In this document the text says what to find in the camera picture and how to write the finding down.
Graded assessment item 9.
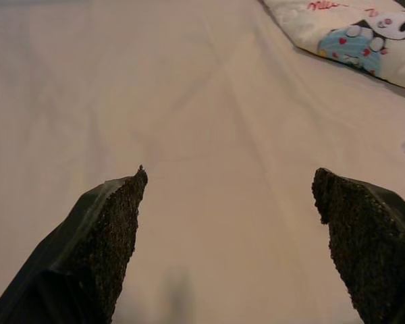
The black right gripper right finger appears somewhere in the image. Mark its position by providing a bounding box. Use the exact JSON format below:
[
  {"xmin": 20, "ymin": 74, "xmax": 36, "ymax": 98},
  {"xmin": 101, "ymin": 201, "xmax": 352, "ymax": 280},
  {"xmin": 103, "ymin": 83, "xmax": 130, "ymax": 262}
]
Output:
[{"xmin": 311, "ymin": 167, "xmax": 405, "ymax": 324}]

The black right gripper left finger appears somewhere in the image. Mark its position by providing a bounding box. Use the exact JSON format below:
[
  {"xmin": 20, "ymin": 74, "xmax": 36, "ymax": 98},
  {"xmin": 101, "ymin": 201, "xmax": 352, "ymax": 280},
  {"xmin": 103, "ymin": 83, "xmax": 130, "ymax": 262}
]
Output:
[{"xmin": 0, "ymin": 163, "xmax": 149, "ymax": 324}]

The bed mattress with cream sheet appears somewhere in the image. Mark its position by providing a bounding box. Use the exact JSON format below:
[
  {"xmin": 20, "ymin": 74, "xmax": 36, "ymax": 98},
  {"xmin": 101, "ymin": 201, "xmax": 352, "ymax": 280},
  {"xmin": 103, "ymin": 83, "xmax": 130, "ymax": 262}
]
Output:
[{"xmin": 0, "ymin": 0, "xmax": 405, "ymax": 324}]

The cream cartoon print comforter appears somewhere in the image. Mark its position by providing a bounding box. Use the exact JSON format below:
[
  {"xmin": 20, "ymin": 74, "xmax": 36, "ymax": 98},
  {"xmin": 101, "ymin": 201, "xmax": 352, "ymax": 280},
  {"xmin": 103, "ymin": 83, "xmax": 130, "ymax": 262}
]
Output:
[{"xmin": 259, "ymin": 0, "xmax": 405, "ymax": 91}]

